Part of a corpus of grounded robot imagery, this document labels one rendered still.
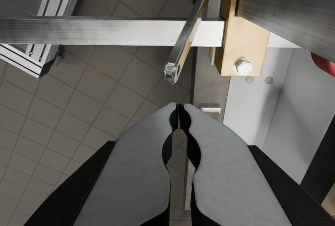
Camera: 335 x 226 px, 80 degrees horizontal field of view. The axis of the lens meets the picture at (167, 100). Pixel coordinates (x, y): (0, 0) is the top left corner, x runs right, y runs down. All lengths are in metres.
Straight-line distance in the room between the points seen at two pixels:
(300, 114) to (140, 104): 0.97
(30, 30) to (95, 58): 0.96
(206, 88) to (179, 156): 1.15
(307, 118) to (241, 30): 0.31
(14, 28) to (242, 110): 0.53
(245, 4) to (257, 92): 0.39
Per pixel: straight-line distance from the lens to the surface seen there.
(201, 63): 0.44
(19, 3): 1.12
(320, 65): 0.28
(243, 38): 0.26
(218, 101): 0.48
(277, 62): 0.57
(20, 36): 0.32
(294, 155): 0.57
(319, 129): 0.49
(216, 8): 0.33
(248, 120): 0.63
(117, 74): 1.25
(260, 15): 0.18
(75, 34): 0.28
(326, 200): 0.48
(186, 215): 0.33
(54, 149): 1.80
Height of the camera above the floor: 1.11
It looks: 60 degrees down
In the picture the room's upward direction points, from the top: 175 degrees counter-clockwise
